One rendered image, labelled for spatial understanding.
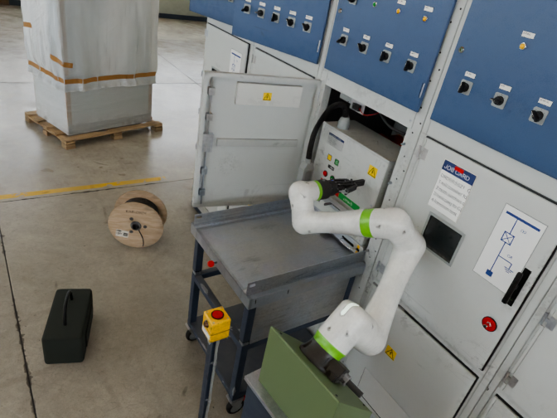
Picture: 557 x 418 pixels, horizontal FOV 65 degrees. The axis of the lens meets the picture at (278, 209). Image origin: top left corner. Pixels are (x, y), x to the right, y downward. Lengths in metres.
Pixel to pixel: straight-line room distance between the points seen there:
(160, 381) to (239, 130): 1.43
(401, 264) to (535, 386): 0.62
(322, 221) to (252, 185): 0.78
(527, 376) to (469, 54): 1.17
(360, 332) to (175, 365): 1.42
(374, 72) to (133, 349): 2.00
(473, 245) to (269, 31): 1.54
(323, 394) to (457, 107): 1.12
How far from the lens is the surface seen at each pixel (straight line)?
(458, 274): 1.91
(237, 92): 2.24
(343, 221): 1.78
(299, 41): 2.46
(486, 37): 1.77
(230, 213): 2.35
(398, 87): 1.99
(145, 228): 3.43
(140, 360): 2.76
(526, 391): 1.94
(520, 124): 1.69
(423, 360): 2.18
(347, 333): 1.57
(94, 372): 2.74
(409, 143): 1.98
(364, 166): 2.17
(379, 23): 2.10
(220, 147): 2.35
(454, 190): 1.84
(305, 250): 2.25
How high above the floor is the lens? 2.12
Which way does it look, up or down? 30 degrees down
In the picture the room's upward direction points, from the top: 11 degrees clockwise
